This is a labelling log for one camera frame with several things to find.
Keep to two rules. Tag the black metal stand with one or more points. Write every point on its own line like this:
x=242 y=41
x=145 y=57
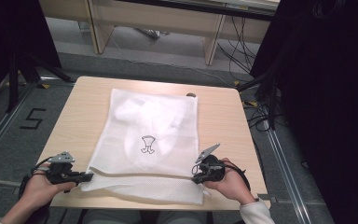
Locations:
x=21 y=74
x=265 y=93

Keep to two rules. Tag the person's left hand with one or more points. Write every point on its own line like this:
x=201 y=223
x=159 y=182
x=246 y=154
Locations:
x=42 y=189

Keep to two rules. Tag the small dark round object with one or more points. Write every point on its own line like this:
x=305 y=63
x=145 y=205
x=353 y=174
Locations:
x=191 y=95

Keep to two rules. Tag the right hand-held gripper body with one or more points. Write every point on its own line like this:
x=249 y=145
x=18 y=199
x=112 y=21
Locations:
x=211 y=171

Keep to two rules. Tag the black curtain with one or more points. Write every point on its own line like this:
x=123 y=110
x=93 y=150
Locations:
x=9 y=37
x=329 y=93

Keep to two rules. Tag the white mesh laundry bag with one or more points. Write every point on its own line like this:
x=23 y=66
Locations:
x=143 y=186

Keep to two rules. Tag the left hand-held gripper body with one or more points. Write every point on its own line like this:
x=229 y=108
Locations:
x=60 y=172

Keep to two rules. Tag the metal floor rail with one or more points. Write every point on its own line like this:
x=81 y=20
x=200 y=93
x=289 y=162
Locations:
x=287 y=174
x=3 y=124

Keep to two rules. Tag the white garment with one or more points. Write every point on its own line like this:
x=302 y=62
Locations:
x=149 y=118

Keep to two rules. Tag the person's right hand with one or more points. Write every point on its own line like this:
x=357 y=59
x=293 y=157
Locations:
x=233 y=183

